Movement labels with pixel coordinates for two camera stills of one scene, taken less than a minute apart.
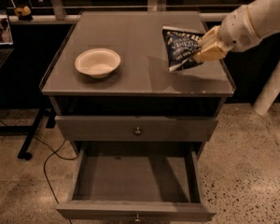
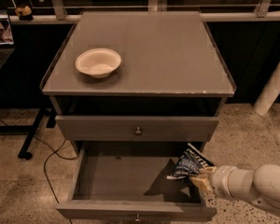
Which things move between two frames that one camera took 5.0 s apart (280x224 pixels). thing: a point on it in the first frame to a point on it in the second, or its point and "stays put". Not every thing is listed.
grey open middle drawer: [138, 181] stays put
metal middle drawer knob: [137, 218] stays put
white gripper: [237, 30] to [220, 180]
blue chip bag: [181, 47] to [189, 163]
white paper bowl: [97, 63] stays put
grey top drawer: [134, 129] stays put
